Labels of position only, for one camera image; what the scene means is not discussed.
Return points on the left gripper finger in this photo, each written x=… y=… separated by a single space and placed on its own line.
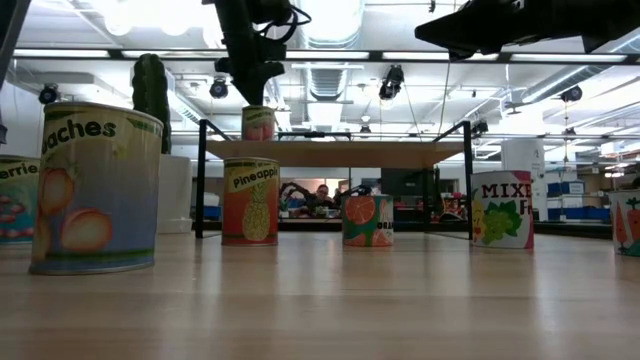
x=247 y=86
x=261 y=86

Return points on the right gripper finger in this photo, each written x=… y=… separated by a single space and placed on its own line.
x=470 y=37
x=470 y=20

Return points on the tomato label teal can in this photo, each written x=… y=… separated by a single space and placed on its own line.
x=258 y=125

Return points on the pineapple label orange can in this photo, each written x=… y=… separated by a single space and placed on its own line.
x=250 y=200

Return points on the short orange label can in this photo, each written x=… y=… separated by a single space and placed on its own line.
x=365 y=220

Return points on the mixed fruit white can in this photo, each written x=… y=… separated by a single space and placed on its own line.
x=502 y=210

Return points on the peaches label tin can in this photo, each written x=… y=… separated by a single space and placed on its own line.
x=100 y=200

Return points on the cherries label teal can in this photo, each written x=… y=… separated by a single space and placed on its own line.
x=17 y=210

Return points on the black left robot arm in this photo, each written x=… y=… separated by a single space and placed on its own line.
x=7 y=25

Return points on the black background robot arm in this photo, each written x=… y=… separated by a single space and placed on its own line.
x=292 y=195

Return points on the wooden shelf with black legs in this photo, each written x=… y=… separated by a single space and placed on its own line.
x=340 y=154

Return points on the black ceiling spotlight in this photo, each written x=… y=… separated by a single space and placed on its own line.
x=480 y=126
x=218 y=87
x=48 y=94
x=392 y=82
x=571 y=93

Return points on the green cactus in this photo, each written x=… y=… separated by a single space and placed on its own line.
x=150 y=85

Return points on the person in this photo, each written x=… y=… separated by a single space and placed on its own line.
x=322 y=192

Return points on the white column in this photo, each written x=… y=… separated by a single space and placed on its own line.
x=522 y=155

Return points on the blue storage bins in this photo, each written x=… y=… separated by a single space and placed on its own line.
x=575 y=214

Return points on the black aluminium table frame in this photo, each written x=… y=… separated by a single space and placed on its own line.
x=310 y=226

